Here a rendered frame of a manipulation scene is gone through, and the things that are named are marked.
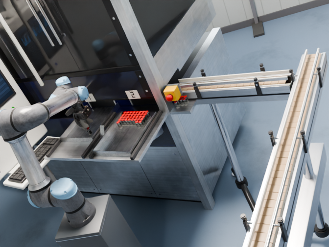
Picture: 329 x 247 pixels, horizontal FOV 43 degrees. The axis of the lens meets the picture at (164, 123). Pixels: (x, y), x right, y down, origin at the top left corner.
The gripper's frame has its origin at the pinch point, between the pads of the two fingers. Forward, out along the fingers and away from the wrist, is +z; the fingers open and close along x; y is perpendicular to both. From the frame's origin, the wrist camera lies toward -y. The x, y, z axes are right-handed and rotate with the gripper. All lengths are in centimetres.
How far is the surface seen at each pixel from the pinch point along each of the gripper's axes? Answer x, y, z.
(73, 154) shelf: -17.1, -2.2, 5.8
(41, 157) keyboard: -15.4, -34.2, 11.2
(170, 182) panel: 20, 24, 67
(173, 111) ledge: 20, 50, 6
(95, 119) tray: 14.2, -5.3, 5.3
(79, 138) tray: -6.6, -2.7, 2.8
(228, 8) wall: 289, -14, 62
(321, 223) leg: 3, 125, 74
